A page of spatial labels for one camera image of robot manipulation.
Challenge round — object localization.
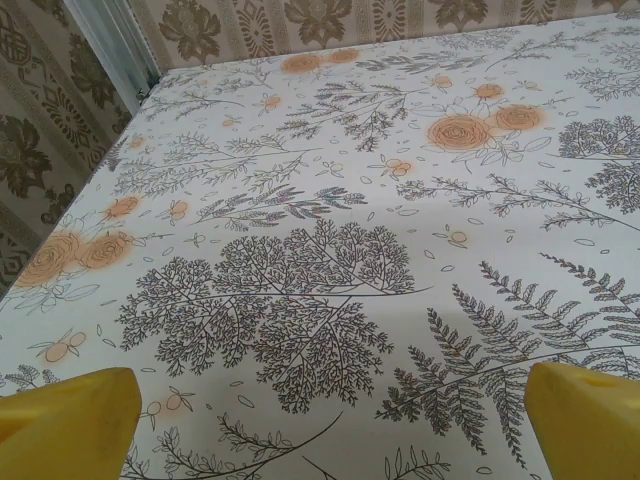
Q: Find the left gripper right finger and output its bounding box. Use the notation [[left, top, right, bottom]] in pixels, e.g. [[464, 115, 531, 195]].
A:
[[523, 361, 640, 480]]

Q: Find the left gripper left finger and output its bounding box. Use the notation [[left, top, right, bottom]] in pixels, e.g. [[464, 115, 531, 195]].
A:
[[0, 367, 144, 480]]

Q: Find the floral white tablecloth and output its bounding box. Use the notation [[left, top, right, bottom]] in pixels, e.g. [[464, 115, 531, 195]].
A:
[[0, 19, 640, 480]]

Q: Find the aluminium frame post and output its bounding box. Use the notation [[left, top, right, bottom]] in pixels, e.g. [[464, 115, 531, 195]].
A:
[[64, 0, 162, 114]]

